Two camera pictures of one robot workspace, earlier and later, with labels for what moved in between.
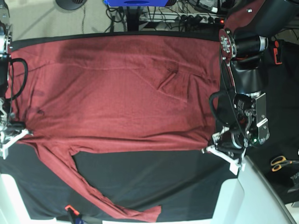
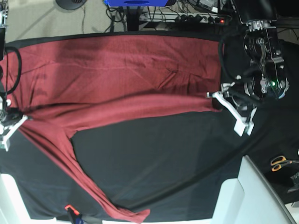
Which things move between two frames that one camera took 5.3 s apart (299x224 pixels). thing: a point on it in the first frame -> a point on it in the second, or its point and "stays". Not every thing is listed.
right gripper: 231,147 -> 242,107
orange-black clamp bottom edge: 75,214 stays
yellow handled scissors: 278,162 stays
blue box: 136,3 stays
